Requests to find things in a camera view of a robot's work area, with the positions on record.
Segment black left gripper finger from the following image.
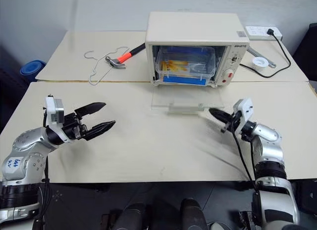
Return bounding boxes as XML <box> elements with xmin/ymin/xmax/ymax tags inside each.
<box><xmin>86</xmin><ymin>120</ymin><xmax>116</xmax><ymax>141</ymax></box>
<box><xmin>74</xmin><ymin>102</ymin><xmax>107</xmax><ymax>116</ymax></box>

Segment white wire clothes hanger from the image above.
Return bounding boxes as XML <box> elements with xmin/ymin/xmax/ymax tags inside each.
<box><xmin>84</xmin><ymin>46</ymin><xmax>130</xmax><ymax>86</ymax></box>

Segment white power strip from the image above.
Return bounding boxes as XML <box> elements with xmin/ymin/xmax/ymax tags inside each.
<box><xmin>245</xmin><ymin>25</ymin><xmax>284</xmax><ymax>41</ymax></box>

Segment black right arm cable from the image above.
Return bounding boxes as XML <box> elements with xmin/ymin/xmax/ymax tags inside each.
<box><xmin>231</xmin><ymin>130</ymin><xmax>261</xmax><ymax>192</ymax></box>

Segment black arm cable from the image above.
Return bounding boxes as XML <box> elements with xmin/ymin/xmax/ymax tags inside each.
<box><xmin>231</xmin><ymin>130</ymin><xmax>261</xmax><ymax>192</ymax></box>
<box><xmin>36</xmin><ymin>108</ymin><xmax>53</xmax><ymax>230</ymax></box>

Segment dark rounded shape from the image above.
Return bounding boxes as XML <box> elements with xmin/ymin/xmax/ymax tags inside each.
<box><xmin>120</xmin><ymin>202</ymin><xmax>150</xmax><ymax>230</ymax></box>
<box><xmin>179</xmin><ymin>197</ymin><xmax>203</xmax><ymax>230</ymax></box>

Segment black plug and power cord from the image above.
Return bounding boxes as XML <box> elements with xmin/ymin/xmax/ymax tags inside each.
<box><xmin>238</xmin><ymin>28</ymin><xmax>292</xmax><ymax>79</ymax></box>

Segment white tape roll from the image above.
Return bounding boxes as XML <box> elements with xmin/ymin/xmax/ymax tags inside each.
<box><xmin>252</xmin><ymin>57</ymin><xmax>269</xmax><ymax>72</ymax></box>

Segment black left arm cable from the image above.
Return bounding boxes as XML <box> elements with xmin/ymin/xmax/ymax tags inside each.
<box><xmin>36</xmin><ymin>108</ymin><xmax>53</xmax><ymax>230</ymax></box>

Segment glass toaster oven door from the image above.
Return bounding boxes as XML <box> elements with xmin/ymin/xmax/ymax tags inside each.
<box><xmin>150</xmin><ymin>87</ymin><xmax>225</xmax><ymax>116</ymax></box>

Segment cream toaster oven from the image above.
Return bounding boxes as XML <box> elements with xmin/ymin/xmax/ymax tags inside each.
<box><xmin>145</xmin><ymin>11</ymin><xmax>251</xmax><ymax>89</ymax></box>

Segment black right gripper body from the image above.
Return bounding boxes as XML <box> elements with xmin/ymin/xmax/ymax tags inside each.
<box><xmin>220</xmin><ymin>110</ymin><xmax>242</xmax><ymax>134</ymax></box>

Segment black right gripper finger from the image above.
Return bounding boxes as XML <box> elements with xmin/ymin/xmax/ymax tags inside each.
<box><xmin>211</xmin><ymin>112</ymin><xmax>231</xmax><ymax>123</ymax></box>
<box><xmin>208</xmin><ymin>107</ymin><xmax>232</xmax><ymax>118</ymax></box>

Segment clear blue-clipped food container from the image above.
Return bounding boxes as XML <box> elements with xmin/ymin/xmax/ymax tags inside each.
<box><xmin>155</xmin><ymin>45</ymin><xmax>216</xmax><ymax>87</ymax></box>

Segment yellow french fries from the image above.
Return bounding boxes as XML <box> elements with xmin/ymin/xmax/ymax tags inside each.
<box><xmin>160</xmin><ymin>60</ymin><xmax>189</xmax><ymax>73</ymax></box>

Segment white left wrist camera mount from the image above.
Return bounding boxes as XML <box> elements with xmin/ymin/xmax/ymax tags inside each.
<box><xmin>44</xmin><ymin>94</ymin><xmax>66</xmax><ymax>129</ymax></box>

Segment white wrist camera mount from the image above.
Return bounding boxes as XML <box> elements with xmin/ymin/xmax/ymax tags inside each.
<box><xmin>44</xmin><ymin>94</ymin><xmax>66</xmax><ymax>129</ymax></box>
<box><xmin>232</xmin><ymin>97</ymin><xmax>255</xmax><ymax>136</ymax></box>

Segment black orange handled hammer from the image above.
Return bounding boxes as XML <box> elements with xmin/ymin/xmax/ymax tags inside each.
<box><xmin>105</xmin><ymin>42</ymin><xmax>146</xmax><ymax>70</ymax></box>

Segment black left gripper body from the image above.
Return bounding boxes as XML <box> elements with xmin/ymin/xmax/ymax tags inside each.
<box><xmin>62</xmin><ymin>112</ymin><xmax>88</xmax><ymax>142</ymax></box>

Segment black box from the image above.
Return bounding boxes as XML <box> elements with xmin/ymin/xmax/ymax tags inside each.
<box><xmin>294</xmin><ymin>180</ymin><xmax>317</xmax><ymax>216</ymax></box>

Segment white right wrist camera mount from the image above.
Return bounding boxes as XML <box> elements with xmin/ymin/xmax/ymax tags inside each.
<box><xmin>232</xmin><ymin>97</ymin><xmax>255</xmax><ymax>136</ymax></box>

